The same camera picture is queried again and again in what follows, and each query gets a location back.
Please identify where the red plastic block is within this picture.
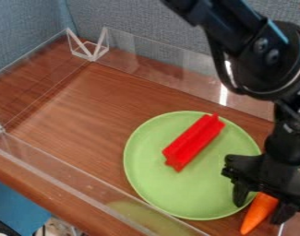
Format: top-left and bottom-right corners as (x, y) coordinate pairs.
(163, 114), (225, 171)

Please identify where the clear acrylic corner bracket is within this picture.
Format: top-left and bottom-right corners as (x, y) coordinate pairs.
(66, 28), (110, 62)

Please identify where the clear acrylic enclosure wall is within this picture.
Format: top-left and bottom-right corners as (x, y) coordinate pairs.
(0, 26), (300, 236)

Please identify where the orange toy carrot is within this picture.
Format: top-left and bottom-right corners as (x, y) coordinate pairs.
(240, 192), (279, 235)

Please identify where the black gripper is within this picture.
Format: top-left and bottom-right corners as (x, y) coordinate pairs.
(221, 154), (300, 225)

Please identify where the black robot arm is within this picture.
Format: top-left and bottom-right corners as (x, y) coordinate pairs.
(161, 0), (300, 225)

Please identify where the green plate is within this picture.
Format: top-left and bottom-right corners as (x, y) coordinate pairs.
(124, 111), (262, 220)

